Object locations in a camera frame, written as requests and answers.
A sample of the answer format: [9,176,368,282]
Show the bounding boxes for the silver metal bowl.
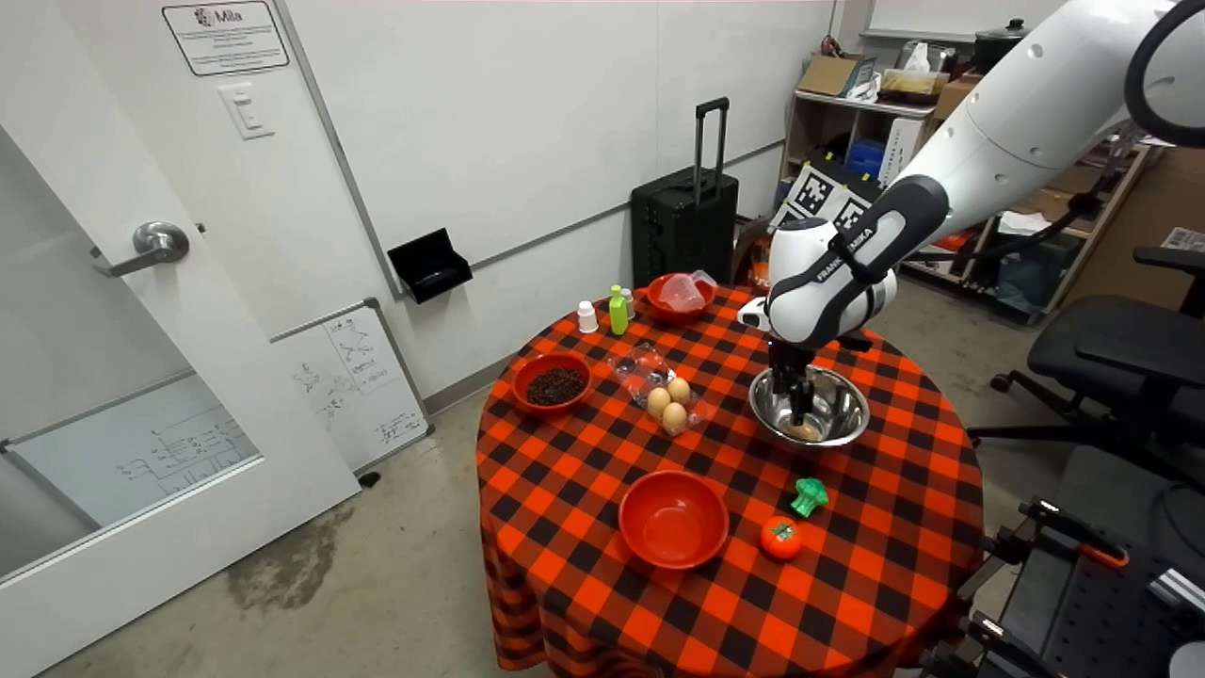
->
[747,360,872,451]

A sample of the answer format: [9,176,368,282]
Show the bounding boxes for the brown cardboard box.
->
[793,47,866,102]

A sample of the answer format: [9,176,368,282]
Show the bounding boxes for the white printed door sign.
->
[159,0,292,80]

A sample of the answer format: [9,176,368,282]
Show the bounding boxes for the white storage shelf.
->
[788,71,993,278]

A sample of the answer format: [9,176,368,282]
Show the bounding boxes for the small whiteboard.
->
[266,298,434,478]

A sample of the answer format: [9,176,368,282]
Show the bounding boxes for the black orange bar clamp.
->
[1015,497,1132,574]

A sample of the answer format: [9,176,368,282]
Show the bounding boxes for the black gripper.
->
[763,338,822,435]

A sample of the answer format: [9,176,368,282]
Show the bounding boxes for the white door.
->
[0,0,381,678]

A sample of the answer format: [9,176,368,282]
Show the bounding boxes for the green toy broccoli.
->
[788,472,833,524]

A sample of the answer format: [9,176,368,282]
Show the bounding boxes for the red toy tomato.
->
[754,513,809,566]

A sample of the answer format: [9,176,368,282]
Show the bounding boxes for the black office chair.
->
[973,239,1205,505]

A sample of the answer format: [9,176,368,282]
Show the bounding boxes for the clear plastic egg tray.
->
[609,338,709,435]

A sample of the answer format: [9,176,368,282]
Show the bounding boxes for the empty bright red bowl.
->
[615,468,734,574]

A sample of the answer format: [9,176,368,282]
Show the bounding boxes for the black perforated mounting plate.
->
[989,548,1205,678]

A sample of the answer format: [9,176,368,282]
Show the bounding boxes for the small white door notice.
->
[216,80,280,143]

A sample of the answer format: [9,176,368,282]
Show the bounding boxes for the clear pink plastic bag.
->
[654,266,714,317]

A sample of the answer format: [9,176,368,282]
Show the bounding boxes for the orange black plaid tablecloth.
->
[472,278,989,678]

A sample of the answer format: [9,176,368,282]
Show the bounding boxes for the brown wooden desk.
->
[1064,148,1205,317]

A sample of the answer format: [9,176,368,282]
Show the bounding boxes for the white fiducial marker board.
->
[784,159,880,235]

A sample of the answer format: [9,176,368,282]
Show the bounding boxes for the silver door handle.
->
[86,218,197,282]

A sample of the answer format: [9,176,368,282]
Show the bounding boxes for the black wall holder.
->
[385,224,478,307]

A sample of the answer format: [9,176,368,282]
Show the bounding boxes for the black suitcase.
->
[626,95,747,289]

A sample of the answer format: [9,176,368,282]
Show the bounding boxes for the red bowl holding plastic bag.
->
[639,271,724,330]

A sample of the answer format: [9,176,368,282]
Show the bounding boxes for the green plastic bottle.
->
[605,282,635,338]

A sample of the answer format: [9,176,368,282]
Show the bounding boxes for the red bowl with dark contents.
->
[507,350,593,418]

